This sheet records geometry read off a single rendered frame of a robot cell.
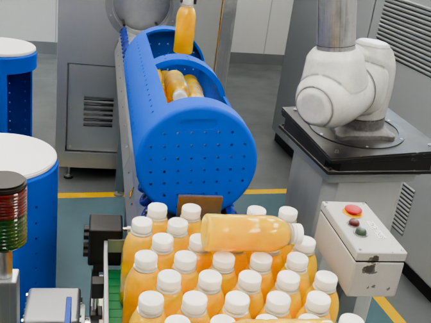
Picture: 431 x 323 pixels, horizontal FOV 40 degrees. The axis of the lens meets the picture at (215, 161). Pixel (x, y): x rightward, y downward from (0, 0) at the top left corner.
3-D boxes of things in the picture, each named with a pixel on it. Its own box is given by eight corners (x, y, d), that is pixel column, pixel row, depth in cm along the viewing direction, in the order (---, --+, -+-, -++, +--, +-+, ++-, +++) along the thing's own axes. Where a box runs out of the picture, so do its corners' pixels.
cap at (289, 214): (283, 223, 123) (285, 215, 122) (274, 214, 126) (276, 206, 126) (299, 221, 125) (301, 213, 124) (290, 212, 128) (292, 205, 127)
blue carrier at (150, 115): (201, 101, 225) (203, 25, 213) (253, 215, 147) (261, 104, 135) (124, 102, 220) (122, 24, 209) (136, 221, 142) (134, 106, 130)
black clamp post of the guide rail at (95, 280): (101, 309, 116) (104, 275, 113) (101, 319, 114) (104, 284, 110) (90, 309, 116) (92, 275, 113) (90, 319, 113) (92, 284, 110)
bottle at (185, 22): (195, 52, 208) (200, 4, 201) (188, 56, 202) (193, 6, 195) (177, 49, 210) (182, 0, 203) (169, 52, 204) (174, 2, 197)
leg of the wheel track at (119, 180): (123, 192, 358) (130, 92, 334) (123, 197, 353) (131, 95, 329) (113, 192, 357) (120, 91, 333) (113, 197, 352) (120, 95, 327)
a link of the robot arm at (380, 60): (395, 111, 182) (411, 41, 172) (369, 128, 169) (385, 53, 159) (347, 97, 191) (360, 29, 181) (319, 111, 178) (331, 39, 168)
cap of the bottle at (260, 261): (267, 273, 105) (269, 265, 104) (246, 267, 106) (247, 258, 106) (273, 263, 108) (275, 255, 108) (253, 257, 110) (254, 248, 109)
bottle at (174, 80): (179, 65, 182) (186, 82, 167) (187, 85, 185) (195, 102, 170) (159, 74, 182) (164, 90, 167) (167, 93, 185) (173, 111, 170)
